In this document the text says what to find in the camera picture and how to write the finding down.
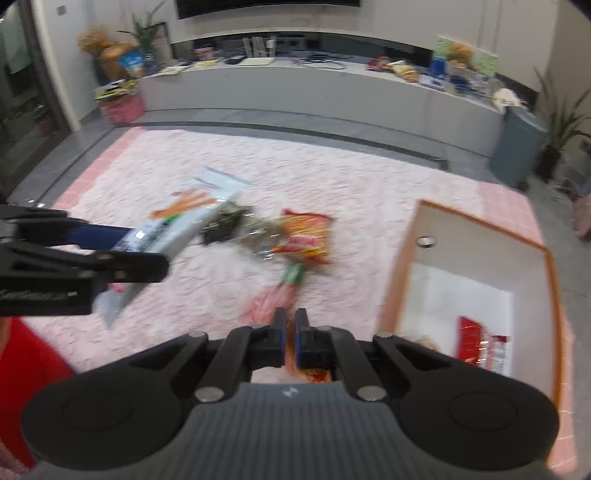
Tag grey television console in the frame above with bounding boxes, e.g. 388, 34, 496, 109
137, 31, 539, 158

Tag dried yellow flowers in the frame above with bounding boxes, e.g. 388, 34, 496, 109
77, 27, 112, 57

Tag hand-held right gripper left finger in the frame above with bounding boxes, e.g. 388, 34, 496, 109
129, 307, 288, 402

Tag blue box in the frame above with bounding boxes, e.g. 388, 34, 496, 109
431, 57, 449, 89

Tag pile of snacks on console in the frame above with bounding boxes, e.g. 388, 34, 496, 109
366, 57, 421, 84

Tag orange-red chip bag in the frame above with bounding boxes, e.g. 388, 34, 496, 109
271, 209, 334, 267

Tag white router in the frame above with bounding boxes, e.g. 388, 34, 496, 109
243, 35, 277, 66

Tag large red snack packet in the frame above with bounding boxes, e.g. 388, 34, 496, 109
456, 316, 509, 376

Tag brown teddy bear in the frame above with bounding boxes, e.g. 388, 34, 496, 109
445, 42, 474, 70

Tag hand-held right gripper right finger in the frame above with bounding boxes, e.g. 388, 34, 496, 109
295, 308, 452, 401

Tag orange cardboard box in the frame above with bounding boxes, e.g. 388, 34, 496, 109
378, 199, 568, 467

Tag pink checked table cover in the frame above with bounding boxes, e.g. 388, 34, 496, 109
50, 126, 579, 467

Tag small red snack packet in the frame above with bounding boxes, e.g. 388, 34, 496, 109
239, 281, 302, 325

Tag thin-leaf potted plant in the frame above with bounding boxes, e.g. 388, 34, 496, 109
117, 2, 170, 75

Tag pink storage basket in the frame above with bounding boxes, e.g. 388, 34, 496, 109
98, 96, 147, 125

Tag blue snack bag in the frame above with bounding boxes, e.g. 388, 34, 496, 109
119, 49, 147, 77

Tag black cables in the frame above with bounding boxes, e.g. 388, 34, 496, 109
294, 52, 348, 70

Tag person's red clothing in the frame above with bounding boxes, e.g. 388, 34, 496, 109
0, 318, 75, 469

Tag white lace tablecloth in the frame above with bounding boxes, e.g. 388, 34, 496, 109
23, 129, 482, 372

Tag grey trash bin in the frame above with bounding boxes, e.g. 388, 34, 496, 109
488, 105, 549, 188

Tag black curved television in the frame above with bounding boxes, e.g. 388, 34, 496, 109
176, 0, 361, 20

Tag orange peanut snack packet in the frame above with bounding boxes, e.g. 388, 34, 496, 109
285, 318, 334, 385

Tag yellow and black packets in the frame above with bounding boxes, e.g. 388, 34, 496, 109
93, 79, 140, 103

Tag black snack packet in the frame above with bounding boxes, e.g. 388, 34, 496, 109
200, 202, 253, 246

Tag pale blue carrot-print packet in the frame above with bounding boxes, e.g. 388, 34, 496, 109
95, 167, 251, 329

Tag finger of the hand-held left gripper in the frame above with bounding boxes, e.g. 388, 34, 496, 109
0, 205, 134, 253
0, 244, 170, 284

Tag white round object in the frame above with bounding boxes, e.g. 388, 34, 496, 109
491, 87, 530, 110

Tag long-leaf potted plant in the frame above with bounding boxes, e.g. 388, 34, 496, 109
532, 66, 591, 182

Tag brown vase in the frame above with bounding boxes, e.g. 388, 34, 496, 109
99, 43, 137, 86

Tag green picture board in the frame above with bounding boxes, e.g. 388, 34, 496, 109
436, 35, 500, 75

